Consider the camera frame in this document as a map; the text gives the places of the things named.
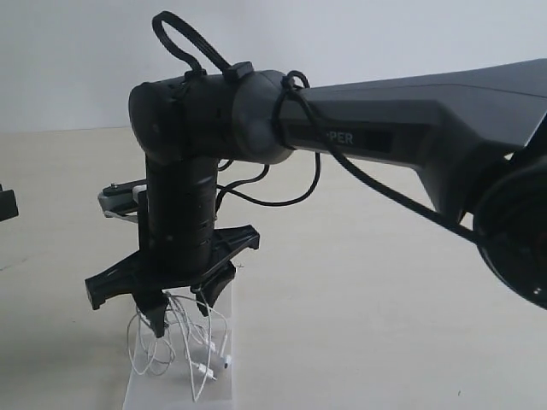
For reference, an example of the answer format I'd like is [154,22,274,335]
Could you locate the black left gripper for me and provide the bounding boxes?
[0,185,18,222]

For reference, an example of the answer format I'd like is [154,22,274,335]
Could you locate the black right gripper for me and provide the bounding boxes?
[85,157,260,338]

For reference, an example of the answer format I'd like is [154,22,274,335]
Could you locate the white wired earphones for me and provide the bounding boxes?
[126,292,232,404]

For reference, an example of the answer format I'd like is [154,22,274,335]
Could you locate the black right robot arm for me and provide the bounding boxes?
[85,59,546,336]

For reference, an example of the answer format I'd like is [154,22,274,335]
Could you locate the clear plastic box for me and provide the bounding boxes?
[123,287,234,409]

